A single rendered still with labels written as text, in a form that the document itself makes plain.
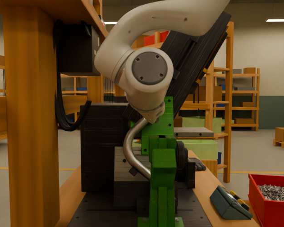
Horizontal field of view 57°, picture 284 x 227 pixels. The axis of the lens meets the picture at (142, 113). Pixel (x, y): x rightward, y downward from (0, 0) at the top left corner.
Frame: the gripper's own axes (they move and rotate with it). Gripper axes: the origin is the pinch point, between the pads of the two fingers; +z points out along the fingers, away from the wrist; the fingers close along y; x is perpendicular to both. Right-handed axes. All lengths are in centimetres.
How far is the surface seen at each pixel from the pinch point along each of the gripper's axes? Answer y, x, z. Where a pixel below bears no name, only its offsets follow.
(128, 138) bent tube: -1.0, 7.1, 15.5
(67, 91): 372, -24, 842
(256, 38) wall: 21, -643, 782
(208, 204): -35.8, 3.1, 21.8
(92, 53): 25.5, -2.9, 4.6
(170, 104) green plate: -2.2, -12.5, 18.0
